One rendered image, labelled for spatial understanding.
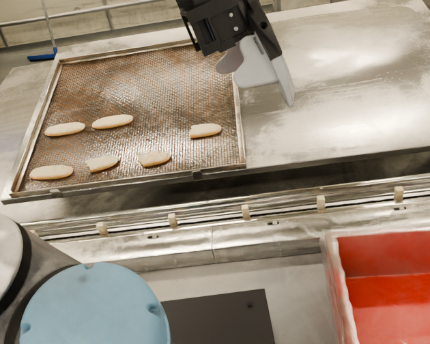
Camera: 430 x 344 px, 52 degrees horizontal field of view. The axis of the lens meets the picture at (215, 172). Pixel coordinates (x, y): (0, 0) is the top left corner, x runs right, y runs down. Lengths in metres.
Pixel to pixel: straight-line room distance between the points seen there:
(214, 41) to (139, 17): 4.09
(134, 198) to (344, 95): 0.52
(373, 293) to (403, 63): 0.59
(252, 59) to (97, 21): 4.22
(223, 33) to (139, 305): 0.31
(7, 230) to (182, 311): 0.29
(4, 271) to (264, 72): 0.33
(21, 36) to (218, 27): 4.51
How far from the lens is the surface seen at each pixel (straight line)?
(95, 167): 0.98
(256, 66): 0.51
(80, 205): 1.03
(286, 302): 0.74
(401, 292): 0.76
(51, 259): 0.48
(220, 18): 0.52
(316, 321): 0.72
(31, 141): 1.13
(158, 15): 4.57
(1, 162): 1.32
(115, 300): 0.40
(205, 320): 0.64
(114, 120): 1.07
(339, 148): 0.92
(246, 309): 0.64
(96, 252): 0.84
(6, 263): 0.44
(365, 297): 0.75
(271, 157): 0.91
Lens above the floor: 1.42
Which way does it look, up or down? 37 degrees down
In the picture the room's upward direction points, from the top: 11 degrees counter-clockwise
